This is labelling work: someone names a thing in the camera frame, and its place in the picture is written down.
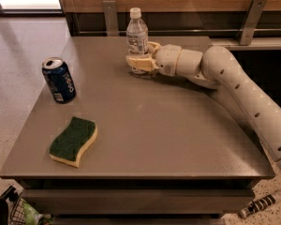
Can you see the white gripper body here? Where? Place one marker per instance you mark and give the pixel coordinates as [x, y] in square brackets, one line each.
[167, 59]

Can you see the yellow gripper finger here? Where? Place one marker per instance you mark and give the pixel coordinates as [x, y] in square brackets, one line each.
[153, 47]
[142, 62]

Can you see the clear plastic water bottle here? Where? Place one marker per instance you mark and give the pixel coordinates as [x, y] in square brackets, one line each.
[137, 34]

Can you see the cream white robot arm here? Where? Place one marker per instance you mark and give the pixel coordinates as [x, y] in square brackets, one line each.
[214, 68]

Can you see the blue Pepsi soda can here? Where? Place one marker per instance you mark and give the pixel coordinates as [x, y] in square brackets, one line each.
[57, 76]

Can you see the green and yellow sponge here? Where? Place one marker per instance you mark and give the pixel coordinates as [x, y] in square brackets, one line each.
[70, 145]

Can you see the grey table drawer front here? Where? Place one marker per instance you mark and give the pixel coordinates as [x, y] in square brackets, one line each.
[137, 201]

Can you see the black white striped tool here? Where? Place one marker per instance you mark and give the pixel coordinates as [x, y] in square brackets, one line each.
[260, 204]

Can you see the left metal wall bracket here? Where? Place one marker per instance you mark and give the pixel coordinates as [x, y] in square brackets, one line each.
[111, 19]

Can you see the metal wall bracket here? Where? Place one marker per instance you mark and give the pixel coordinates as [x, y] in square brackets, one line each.
[111, 19]
[251, 21]

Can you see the right metal wall bracket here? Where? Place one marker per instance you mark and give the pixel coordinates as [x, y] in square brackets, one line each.
[251, 21]

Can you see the wire basket with green bag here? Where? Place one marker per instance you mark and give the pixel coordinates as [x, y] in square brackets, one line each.
[23, 213]

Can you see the black handle object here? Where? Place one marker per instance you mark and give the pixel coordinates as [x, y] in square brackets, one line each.
[9, 194]

